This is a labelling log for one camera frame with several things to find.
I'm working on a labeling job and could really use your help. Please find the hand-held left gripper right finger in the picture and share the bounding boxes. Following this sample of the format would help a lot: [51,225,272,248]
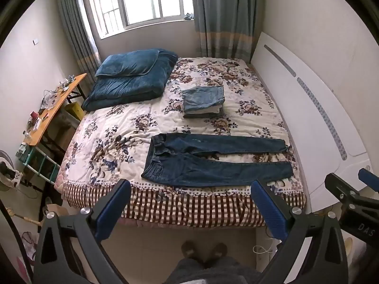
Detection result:
[250,180,349,284]

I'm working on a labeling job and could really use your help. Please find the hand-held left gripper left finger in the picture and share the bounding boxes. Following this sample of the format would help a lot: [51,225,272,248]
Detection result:
[32,179,132,284]

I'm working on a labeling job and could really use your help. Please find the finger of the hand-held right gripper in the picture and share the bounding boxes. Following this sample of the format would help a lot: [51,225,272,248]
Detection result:
[324,172,370,210]
[358,168,379,187]

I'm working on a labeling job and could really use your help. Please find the dark blue jeans pants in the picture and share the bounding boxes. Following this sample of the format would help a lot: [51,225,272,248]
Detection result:
[141,133,294,187]

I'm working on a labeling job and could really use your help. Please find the folded white pants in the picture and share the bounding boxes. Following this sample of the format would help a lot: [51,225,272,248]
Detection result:
[185,106,221,115]

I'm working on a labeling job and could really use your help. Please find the folded dark pants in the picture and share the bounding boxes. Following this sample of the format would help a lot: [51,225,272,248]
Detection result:
[183,111,221,119]

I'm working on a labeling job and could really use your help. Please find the person's right shoe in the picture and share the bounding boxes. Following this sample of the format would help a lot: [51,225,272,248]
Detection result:
[207,242,228,265]

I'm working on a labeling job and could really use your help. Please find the white headboard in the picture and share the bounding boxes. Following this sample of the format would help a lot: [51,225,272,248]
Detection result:
[250,31,372,213]

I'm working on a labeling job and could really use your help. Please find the floral bed blanket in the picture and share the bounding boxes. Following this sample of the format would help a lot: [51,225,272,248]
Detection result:
[54,57,307,228]

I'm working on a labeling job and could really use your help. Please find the person's grey trouser legs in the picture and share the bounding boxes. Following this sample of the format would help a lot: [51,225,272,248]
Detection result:
[164,257,264,284]

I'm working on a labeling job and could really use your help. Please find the teal rack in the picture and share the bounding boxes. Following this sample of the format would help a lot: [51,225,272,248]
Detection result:
[16,145,61,185]

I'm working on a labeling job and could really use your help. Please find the pink plastic bag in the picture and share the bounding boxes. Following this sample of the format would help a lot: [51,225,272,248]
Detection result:
[20,230,41,262]

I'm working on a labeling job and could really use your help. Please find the yellow box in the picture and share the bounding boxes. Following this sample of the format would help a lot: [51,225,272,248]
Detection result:
[64,103,84,122]

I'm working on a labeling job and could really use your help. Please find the standing fan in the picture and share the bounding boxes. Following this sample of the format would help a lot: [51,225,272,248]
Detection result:
[0,149,23,193]

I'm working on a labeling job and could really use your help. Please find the wooden desk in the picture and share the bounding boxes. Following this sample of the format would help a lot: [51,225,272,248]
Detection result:
[23,73,88,154]

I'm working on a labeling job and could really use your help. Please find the folded blue quilt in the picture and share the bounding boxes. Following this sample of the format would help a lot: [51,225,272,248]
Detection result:
[82,49,179,111]

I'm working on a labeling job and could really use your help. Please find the clutter of small desk things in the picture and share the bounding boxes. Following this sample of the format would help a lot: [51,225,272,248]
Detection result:
[25,75,76,138]

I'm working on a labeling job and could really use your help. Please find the blue pillow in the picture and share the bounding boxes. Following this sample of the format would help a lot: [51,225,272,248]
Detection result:
[95,48,160,78]

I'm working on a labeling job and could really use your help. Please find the grey-blue curtain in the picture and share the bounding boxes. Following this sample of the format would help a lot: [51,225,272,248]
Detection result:
[55,0,103,79]
[191,0,267,64]

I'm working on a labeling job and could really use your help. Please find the window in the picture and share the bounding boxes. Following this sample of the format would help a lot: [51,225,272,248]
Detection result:
[84,0,196,39]

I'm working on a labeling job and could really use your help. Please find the white cable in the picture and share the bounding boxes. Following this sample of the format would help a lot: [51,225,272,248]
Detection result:
[253,237,282,255]

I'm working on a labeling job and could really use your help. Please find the black cable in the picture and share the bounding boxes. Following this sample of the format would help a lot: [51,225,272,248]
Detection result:
[0,204,32,284]

